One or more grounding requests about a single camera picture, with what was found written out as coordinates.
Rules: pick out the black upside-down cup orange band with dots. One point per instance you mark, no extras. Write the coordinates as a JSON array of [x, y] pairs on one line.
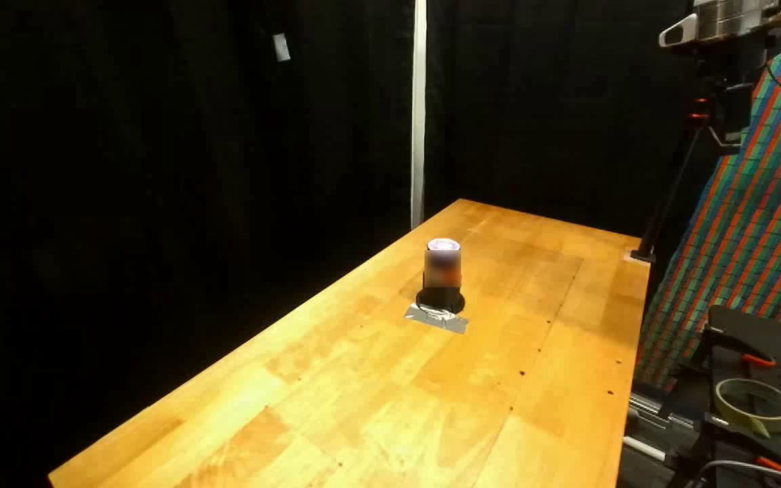
[[443, 289]]

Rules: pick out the white vertical pole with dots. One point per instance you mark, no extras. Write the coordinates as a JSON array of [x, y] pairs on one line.
[[419, 110]]

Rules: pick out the small white tag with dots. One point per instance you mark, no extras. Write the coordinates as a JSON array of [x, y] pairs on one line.
[[279, 46]]

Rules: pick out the black curtain backdrop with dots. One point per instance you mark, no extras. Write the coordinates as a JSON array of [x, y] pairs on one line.
[[137, 181]]

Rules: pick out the black tripod stand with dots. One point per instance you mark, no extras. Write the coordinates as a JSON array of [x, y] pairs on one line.
[[679, 181]]

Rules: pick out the colourful striped board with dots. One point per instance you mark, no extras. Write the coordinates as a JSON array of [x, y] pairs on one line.
[[751, 225]]

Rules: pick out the beige masking tape roll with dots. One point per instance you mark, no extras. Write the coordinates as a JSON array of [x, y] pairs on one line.
[[727, 411]]

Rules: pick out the black flat plate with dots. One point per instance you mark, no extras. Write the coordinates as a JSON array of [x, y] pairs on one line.
[[760, 330]]

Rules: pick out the grey duct tape piece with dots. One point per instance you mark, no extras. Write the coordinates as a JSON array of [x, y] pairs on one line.
[[419, 314]]

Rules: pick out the aluminium frame rail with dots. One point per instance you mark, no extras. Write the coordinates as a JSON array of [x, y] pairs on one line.
[[661, 418]]

